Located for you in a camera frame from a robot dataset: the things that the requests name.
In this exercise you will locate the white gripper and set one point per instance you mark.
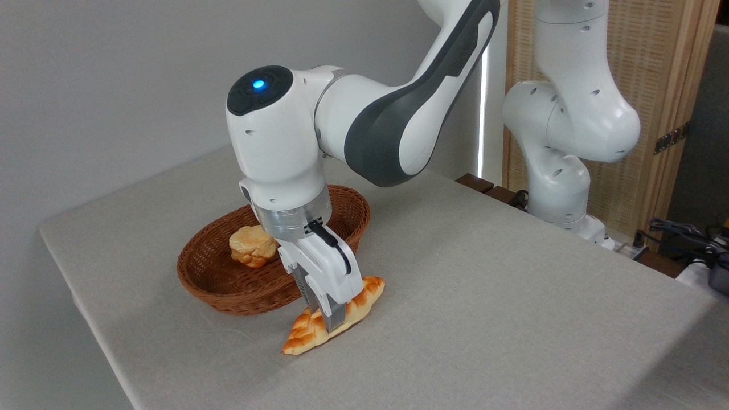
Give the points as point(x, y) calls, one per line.
point(333, 267)

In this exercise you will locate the braided bread loaf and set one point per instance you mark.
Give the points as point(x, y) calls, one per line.
point(304, 336)

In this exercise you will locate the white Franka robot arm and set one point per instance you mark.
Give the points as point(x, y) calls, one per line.
point(273, 148)

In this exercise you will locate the round bread roll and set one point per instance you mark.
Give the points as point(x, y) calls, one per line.
point(250, 247)

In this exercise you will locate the brown oval wicker basket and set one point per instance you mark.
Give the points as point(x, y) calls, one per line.
point(228, 290)

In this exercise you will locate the grey tablecloth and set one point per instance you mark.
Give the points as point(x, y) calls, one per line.
point(484, 319)

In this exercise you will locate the dark grey device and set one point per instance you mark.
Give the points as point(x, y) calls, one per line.
point(720, 280)

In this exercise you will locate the bamboo folding screen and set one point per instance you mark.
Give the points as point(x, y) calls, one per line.
point(655, 57)

